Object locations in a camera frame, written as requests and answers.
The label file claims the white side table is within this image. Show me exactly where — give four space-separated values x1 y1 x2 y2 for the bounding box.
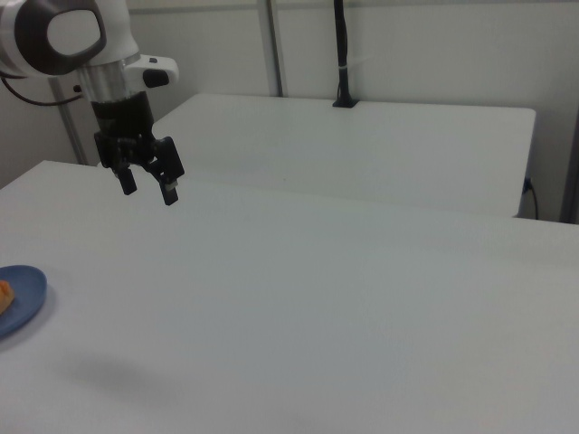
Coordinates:
152 92 537 219

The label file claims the black power cable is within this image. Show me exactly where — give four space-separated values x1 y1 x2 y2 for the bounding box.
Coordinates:
523 177 540 221

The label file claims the blue plate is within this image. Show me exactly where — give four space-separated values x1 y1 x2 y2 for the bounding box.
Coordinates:
0 264 49 339

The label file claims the orange bread piece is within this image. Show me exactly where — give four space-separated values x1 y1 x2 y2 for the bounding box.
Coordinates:
0 279 16 316

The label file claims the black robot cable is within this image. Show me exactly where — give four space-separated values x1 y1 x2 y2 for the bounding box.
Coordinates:
0 74 83 108

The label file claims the black camera pole with clamp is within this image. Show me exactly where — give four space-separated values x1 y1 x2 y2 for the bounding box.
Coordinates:
332 0 359 109

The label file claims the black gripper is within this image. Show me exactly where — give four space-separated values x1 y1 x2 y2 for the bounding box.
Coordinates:
90 90 185 208

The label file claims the grey aluminium frame post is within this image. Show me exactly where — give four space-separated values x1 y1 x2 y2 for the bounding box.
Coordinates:
258 0 290 98
47 75 90 166

